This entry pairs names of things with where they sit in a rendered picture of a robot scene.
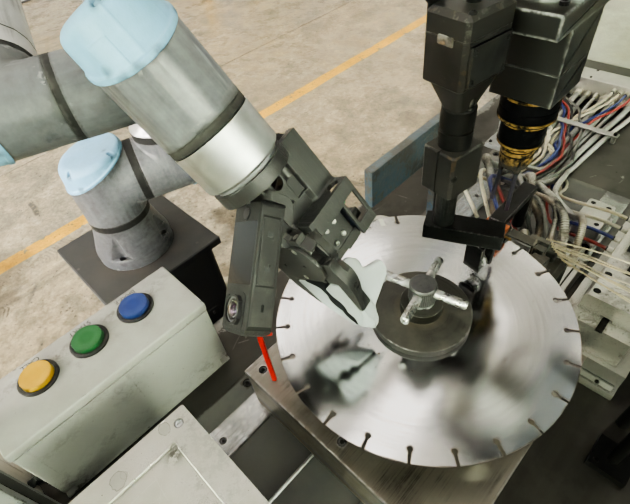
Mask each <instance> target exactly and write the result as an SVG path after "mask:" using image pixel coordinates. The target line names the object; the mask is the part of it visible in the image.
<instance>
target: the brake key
mask: <svg viewBox="0 0 630 504"><path fill-rule="evenodd" d="M149 304H150V302H149V300H148V299H147V297H146V296H145V295H144V294H142V293H133V294H130V295H128V296H126V297H125V298H124V299H123V300H122V301H121V302H120V304H119V313H120V314H121V315H122V317H123V318H125V319H135V318H137V317H139V316H141V315H143V314H144V313H145V312H146V311H147V309H148V307H149Z"/></svg>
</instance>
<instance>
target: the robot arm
mask: <svg viewBox="0 0 630 504"><path fill-rule="evenodd" d="M82 2H83V3H82V4H81V5H80V6H79V7H78V8H77V9H76V10H75V11H74V12H73V14H72V15H71V16H70V17H69V18H68V20H67V21H66V22H65V24H64V25H63V27H62V29H61V32H60V42H61V45H62V47H63V49H59V50H55V51H51V52H46V53H43V54H39V55H38V54H37V51H36V48H35V45H34V41H33V38H32V35H31V32H30V29H29V25H28V22H27V19H26V16H25V13H24V9H23V6H22V3H21V0H0V167H1V166H5V165H13V164H16V162H15V161H18V160H21V159H24V158H27V157H31V156H34V155H37V154H40V153H43V152H46V151H50V150H53V149H56V148H59V147H62V146H65V145H68V144H72V143H75V142H77V143H75V144H74V145H73V146H71V147H70V148H69V149H68V150H67V151H66V152H65V153H64V155H63V156H62V157H61V159H60V161H59V165H58V173H59V176H60V178H61V179H62V181H63V183H64V185H65V188H66V191H67V192H68V193H69V194H70V195H71V196H72V198H73V199H74V201H75V203H76V204H77V206H78V207H79V209H80V210H81V212H82V214H83V215H84V217H85V218H86V220H87V221H88V223H89V225H90V226H91V228H92V229H93V235H94V241H95V247H96V252H97V254H98V256H99V258H100V259H101V261H102V262H103V264H104V265H105V266H107V267H108V268H111V269H113V270H118V271H129V270H134V269H138V268H141V267H144V266H146V265H149V264H150V263H152V262H154V261H155V260H157V259H158V258H159V257H161V256H162V255H163V254H164V253H165V252H166V251H167V249H168V248H169V246H170V244H171V242H172V238H173V232H172V229H171V227H170V225H169V223H168V221H167V220H166V218H165V217H164V216H163V215H161V214H160V213H159V212H158V211H157V210H156V209H155V208H154V207H153V206H152V205H151V204H150V203H149V201H148V200H149V199H152V198H155V197H158V196H161V195H163V194H166V193H169V192H172V191H175V190H177V189H180V188H183V187H186V186H189V185H191V184H193V185H195V184H197V183H198V184H199V185H200V186H201V187H202V188H203V189H204V190H205V191H206V192H207V193H208V194H209V195H211V196H215V198H216V199H217V200H218V201H219V202H220V203H221V204H222V205H223V206H224V207H225V208H226V209H227V210H234V209H237V210H236V218H235V226H234V234H233V242H232V250H231V258H230V267H229V275H228V283H227V291H226V299H225V306H224V315H223V323H222V326H223V328H224V329H225V330H226V331H228V332H231V333H234V334H238V335H241V336H244V337H265V336H268V335H269V334H270V333H271V329H272V320H273V312H274V303H275V294H276V286H277V277H278V268H279V269H281V270H282V271H283V272H284V273H285V274H286V275H287V276H288V277H289V278H290V279H291V280H292V281H293V282H294V283H296V284H297V285H298V286H299V287H301V288H302V289H303V290H305V291H306V292H307V293H309V294H310V295H311V296H313V297H314V298H315V299H317V300H318V301H319V302H320V303H323V304H324V305H326V306H327V307H328V308H330V309H331V310H333V311H334V312H336V313H337V314H339V315H341V316H342V317H344V318H345V319H347V320H348V321H350V322H352V323H353V324H355V325H360V326H363V327H371V328H376V326H377V324H378V320H379V317H378V314H377V311H376V310H377V309H376V301H377V299H378V296H379V293H380V290H381V287H382V285H383V282H384V279H385V276H386V266H385V264H384V263H383V262H382V261H381V260H379V259H376V260H374V261H372V262H371V263H369V264H368V265H366V266H362V265H361V263H360V261H359V260H358V259H356V258H352V257H346V258H344V259H343V260H341V259H342V258H343V256H344V255H345V253H346V252H347V250H348V249H351V248H352V246H353V245H354V243H355V242H356V240H357V239H358V237H359V236H360V234H361V232H362V233H366V231H367V230H368V228H369V226H370V225H371V223H372V222H373V220H374V219H375V217H376V216H377V215H376V214H375V212H374V211H373V210H372V208H371V207H370V206H369V205H368V203H367V202H366V201H365V199H364V198H363V197H362V196H361V194H360V193H359V192H358V190H357V189H356V188H355V187H354V185H353V184H352V183H351V181H350V180H349V179H348V178H347V176H339V177H334V176H332V175H331V174H330V172H329V171H328V170H327V169H326V167H325V166H324V165H323V164H322V162H321V161H320V160H319V159H318V157H317V156H316V155H315V153H314V152H313V151H312V150H311V148H310V147H309V146H308V145H307V143H306V142H305V141H304V140H303V138H302V137H301V136H300V135H299V133H298V132H297V131H296V130H295V128H294V127H293V128H289V129H288V130H286V131H285V133H284V134H281V133H275V131H274V130H273V129H272V128H271V127H270V125H269V124H268V123H267V122H266V121H265V119H264V118H263V117H262V116H261V115H260V113H259V112H258V111H257V110H256V109H255V107H254V106H253V105H252V104H251V103H250V102H249V100H248V99H247V98H246V97H245V96H244V95H243V94H242V93H241V91H240V90H239V89H238V88H237V86H236V85H235V84H234V83H233V82H232V80H231V79H230V78H229V77H228V76H227V74H226V73H225V72H224V71H223V69H222V68H221V67H220V66H219V65H218V63H217V62H216V61H215V60H214V59H213V57H212V56H211V55H210V54H209V53H208V51H207V50H206V49H205V48H204V47H203V45H202V44H201V43H200V42H199V41H198V39H197V38H196V37H195V36H194V35H193V33H192V32H191V31H190V30H189V28H188V27H187V26H186V25H185V24H184V22H183V21H182V20H181V19H180V18H179V16H178V13H177V11H176V9H175V8H174V6H173V5H172V4H171V3H170V2H168V1H166V0H82ZM128 126H129V132H130V134H131V136H132V137H130V138H126V139H123V140H120V139H119V138H118V137H117V136H116V135H114V134H112V133H109V132H112V131H115V130H118V129H121V128H124V127H128ZM337 183H338V184H337ZM336 184H337V185H336ZM335 185H336V186H335ZM334 187H335V188H334ZM331 188H334V189H333V191H332V192H331V191H330V190H331ZM351 192H353V194H354V195H355V196H356V198H357V199H358V200H359V201H360V203H361V204H362V205H363V206H364V208H365V209H366V211H365V213H364V214H363V216H362V217H361V219H360V220H359V221H358V220H357V219H358V217H359V216H360V214H361V212H360V211H359V210H358V209H357V207H356V206H354V207H347V206H346V205H345V203H346V202H345V200H346V199H347V197H348V196H349V194H350V193H351Z"/></svg>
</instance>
